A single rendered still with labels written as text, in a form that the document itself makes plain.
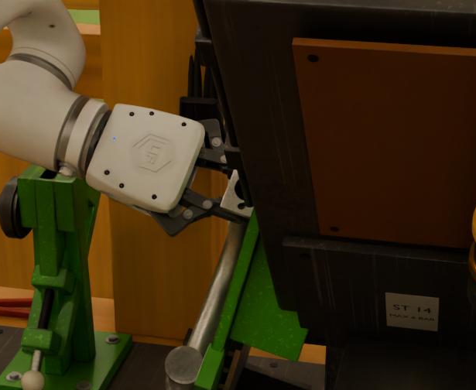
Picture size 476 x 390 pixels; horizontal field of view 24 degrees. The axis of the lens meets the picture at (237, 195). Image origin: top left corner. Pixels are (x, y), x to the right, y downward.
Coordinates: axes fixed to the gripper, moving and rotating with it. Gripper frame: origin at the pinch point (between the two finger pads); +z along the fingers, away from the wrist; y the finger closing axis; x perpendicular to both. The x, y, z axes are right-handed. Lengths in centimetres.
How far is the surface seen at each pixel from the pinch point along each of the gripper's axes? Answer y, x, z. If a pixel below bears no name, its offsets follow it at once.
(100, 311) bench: -8, 49, -17
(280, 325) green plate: -12.4, -4.4, 8.4
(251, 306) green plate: -11.8, -5.0, 5.2
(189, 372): -18.8, -0.1, 1.6
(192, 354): -17.0, 0.1, 1.2
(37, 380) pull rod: -22.4, 22.7, -16.3
